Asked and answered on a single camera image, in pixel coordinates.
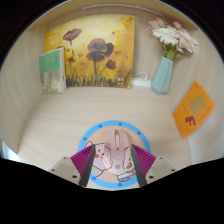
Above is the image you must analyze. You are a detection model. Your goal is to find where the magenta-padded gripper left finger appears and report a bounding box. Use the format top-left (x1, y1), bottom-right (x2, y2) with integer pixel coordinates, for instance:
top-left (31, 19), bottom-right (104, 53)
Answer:
top-left (48, 143), bottom-right (97, 188)

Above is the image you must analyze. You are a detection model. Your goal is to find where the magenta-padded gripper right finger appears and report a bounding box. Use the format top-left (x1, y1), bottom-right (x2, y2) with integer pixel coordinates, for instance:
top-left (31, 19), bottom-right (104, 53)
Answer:
top-left (130, 143), bottom-right (178, 188)

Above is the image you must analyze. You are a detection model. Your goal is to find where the pink computer mouse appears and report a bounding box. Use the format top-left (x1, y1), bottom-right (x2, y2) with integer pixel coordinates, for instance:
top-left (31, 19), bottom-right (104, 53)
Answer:
top-left (102, 129), bottom-right (132, 175)

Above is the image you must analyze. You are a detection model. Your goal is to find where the round blue-rimmed cartoon mouse pad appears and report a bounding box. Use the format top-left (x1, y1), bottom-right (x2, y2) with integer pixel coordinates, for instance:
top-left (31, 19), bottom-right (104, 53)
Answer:
top-left (77, 120), bottom-right (152, 190)

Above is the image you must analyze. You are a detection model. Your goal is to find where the orange book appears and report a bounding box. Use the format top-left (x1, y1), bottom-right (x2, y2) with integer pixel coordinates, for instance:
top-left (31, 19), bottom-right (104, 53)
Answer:
top-left (172, 80), bottom-right (216, 140)

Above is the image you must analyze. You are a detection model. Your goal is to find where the white power strip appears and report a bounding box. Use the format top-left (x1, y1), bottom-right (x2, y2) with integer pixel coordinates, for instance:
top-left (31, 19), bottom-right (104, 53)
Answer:
top-left (130, 71), bottom-right (153, 88)

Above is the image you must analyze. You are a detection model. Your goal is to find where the pale teal faceted vase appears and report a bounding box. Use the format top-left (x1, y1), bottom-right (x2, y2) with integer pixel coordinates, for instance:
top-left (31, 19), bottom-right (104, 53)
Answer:
top-left (150, 56), bottom-right (174, 96)

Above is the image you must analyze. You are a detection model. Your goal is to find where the green and beige book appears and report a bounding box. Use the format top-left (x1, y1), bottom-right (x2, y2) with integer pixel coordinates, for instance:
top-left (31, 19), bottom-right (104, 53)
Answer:
top-left (38, 46), bottom-right (68, 95)

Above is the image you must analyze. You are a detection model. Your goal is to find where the yellow poppy flower painting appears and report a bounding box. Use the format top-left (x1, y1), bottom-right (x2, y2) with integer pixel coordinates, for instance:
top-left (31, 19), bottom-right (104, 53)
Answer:
top-left (43, 14), bottom-right (136, 89)

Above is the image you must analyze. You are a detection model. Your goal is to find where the pink and white flower bouquet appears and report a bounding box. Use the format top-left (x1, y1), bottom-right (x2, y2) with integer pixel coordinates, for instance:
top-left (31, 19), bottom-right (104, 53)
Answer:
top-left (146, 17), bottom-right (199, 61)

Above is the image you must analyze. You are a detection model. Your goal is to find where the white light bar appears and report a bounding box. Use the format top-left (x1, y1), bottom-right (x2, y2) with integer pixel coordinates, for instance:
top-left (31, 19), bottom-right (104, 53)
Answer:
top-left (81, 2), bottom-right (161, 13)

